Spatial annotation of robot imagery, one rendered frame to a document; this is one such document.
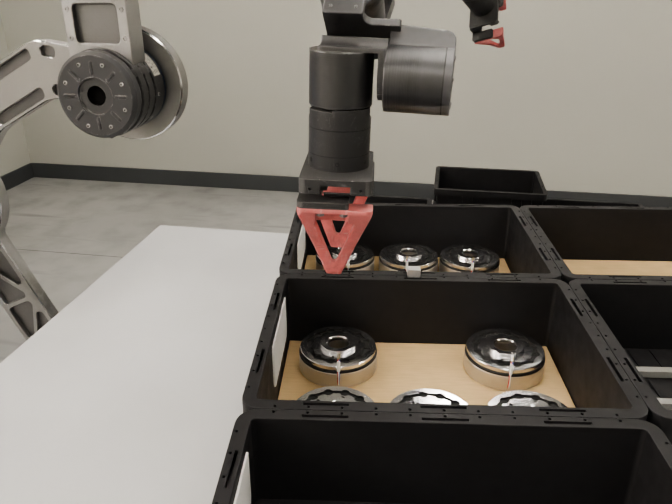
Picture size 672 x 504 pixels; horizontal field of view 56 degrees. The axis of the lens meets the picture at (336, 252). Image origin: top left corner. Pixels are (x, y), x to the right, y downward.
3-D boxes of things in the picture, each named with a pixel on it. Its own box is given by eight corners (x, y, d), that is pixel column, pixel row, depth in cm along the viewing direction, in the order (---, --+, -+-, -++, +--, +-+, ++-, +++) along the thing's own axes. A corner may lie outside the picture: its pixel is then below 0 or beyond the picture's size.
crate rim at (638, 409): (240, 427, 63) (238, 407, 62) (278, 288, 90) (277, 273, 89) (650, 438, 61) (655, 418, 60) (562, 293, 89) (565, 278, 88)
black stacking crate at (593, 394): (247, 499, 67) (240, 411, 62) (281, 346, 94) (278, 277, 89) (629, 511, 65) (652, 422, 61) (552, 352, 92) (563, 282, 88)
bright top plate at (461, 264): (441, 269, 107) (441, 266, 107) (439, 245, 117) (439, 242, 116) (502, 272, 106) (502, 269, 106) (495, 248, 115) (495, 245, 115)
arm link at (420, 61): (343, 22, 64) (331, -42, 56) (459, 27, 62) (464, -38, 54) (324, 128, 60) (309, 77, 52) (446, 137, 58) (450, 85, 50)
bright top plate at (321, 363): (298, 370, 80) (298, 366, 80) (302, 329, 89) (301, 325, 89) (378, 370, 80) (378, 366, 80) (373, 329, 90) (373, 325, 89)
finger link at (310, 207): (369, 254, 65) (374, 165, 61) (368, 286, 59) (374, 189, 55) (304, 250, 66) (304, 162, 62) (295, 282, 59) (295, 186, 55)
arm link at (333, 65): (317, 31, 58) (302, 37, 53) (392, 35, 57) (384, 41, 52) (316, 107, 61) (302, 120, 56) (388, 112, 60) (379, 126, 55)
